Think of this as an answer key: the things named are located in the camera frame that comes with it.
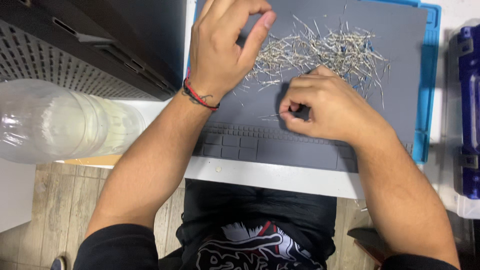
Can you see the clear plastic box blue latches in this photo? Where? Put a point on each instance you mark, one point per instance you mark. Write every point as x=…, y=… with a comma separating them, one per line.
x=468, y=112

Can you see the single thin resistor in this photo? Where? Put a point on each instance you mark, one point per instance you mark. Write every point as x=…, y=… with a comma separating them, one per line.
x=270, y=115

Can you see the brown wooden stool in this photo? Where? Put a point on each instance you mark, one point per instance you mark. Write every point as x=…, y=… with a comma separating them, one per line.
x=369, y=243

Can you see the clear plastic bottle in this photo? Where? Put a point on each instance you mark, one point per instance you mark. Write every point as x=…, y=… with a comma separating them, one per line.
x=56, y=120

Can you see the dark shoe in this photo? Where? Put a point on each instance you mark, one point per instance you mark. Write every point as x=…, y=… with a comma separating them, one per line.
x=58, y=263

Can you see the black printed t-shirt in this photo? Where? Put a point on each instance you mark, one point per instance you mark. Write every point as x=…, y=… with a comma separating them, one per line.
x=258, y=206

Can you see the person's right hand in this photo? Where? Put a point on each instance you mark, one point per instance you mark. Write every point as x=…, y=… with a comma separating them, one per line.
x=337, y=108

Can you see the grey silicone work mat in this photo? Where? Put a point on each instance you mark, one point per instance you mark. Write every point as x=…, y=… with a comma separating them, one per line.
x=397, y=97

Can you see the black perforated device case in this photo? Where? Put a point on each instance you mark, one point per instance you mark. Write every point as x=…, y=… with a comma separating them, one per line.
x=75, y=37

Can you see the person's left hand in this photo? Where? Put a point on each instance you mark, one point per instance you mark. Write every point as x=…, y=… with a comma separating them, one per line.
x=213, y=52

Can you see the blue silicone work mat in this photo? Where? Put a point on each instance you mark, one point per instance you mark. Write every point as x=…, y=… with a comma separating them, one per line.
x=431, y=75

